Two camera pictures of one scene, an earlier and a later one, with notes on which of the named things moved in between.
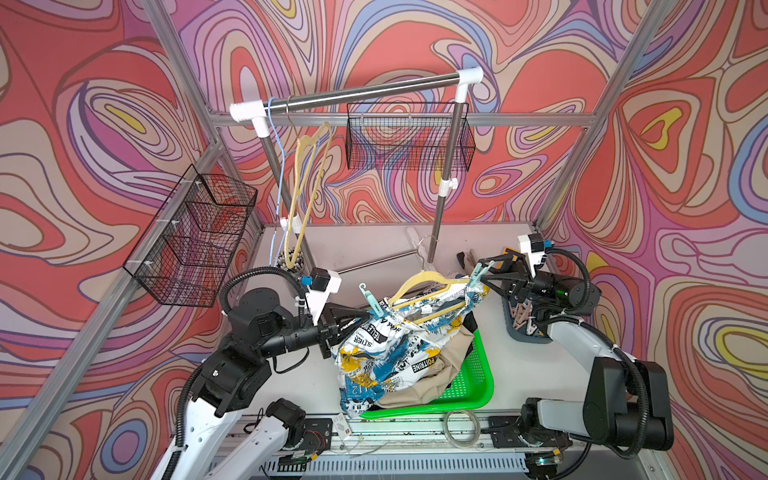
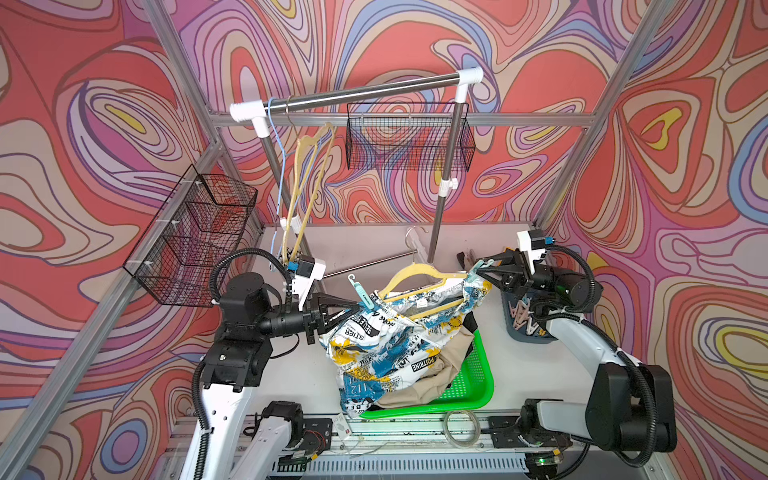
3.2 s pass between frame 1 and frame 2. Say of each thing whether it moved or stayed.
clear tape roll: stayed
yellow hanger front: moved
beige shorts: stayed
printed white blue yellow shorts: stayed
